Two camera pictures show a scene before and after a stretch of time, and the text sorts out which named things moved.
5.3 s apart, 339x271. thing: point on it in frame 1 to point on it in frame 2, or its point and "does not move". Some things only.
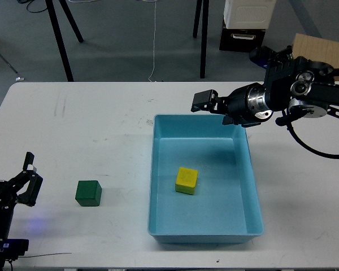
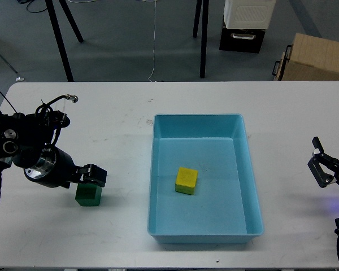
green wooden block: x=88 y=193 does not move
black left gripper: x=3 y=194 to x=55 y=168
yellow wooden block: x=186 y=180 does not move
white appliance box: x=248 y=14 does not move
